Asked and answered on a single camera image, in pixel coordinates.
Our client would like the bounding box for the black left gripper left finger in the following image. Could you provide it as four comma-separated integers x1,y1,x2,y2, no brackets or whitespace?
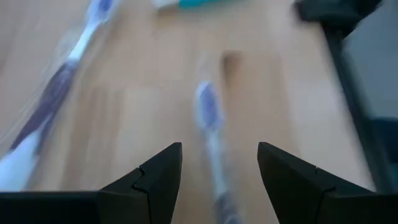
98,142,183,224

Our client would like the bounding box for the black aluminium table frame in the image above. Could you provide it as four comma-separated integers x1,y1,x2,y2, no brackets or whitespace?
294,0,398,194

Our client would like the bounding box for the small teal mouthwash bottle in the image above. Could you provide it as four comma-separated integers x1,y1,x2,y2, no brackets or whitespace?
150,0,246,9

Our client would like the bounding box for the purple toothbrush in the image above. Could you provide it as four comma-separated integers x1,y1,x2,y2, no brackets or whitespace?
0,0,118,191
194,80,245,224

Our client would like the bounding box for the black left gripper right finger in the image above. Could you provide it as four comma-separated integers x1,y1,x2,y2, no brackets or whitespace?
257,141,376,224

